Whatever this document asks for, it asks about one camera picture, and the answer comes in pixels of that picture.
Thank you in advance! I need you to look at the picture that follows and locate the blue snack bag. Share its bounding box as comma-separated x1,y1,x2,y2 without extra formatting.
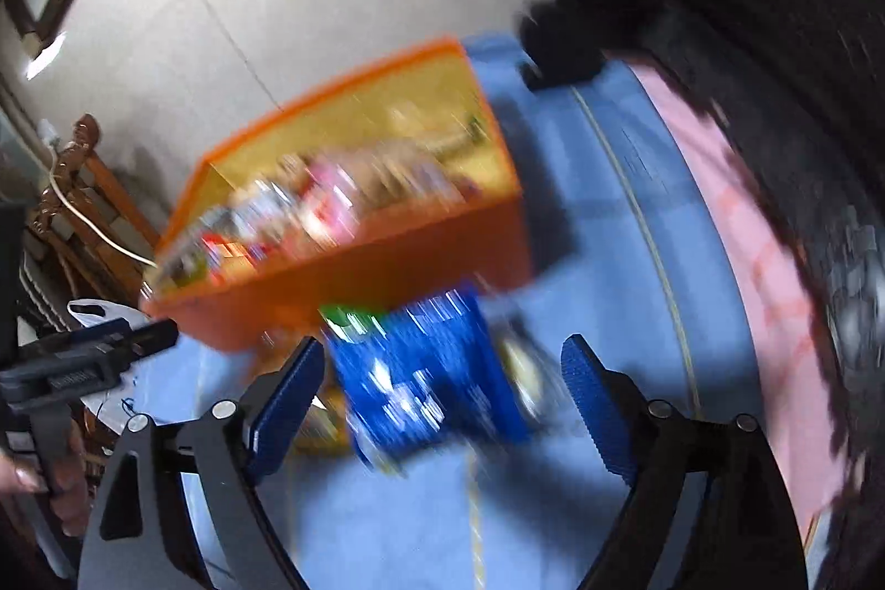
320,288,531,472

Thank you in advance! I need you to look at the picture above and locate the person left hand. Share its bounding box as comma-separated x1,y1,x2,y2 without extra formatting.
0,422,91,537

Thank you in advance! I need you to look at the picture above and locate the orange biscuit packet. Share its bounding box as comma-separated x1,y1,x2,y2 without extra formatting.
294,383,352,457

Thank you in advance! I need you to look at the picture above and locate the white plastic shopping bag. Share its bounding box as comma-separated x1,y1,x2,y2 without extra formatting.
67,298,150,434

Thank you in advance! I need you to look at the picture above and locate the blue checked tablecloth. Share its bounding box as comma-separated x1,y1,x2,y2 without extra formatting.
261,36,763,588

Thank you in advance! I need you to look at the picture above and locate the carved wooden chair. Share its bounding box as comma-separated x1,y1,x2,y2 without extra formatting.
30,114,159,305

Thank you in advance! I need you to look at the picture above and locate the pink cookie packet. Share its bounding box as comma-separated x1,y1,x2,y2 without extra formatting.
299,156,365,247

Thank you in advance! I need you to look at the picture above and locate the pink cloth table edge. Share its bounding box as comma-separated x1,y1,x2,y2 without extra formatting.
628,61,847,545

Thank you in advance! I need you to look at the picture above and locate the orange cardboard box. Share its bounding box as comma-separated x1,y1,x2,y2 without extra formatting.
141,38,533,351

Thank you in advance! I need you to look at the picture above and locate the white power cable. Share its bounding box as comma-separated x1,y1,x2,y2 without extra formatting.
43,136,159,270

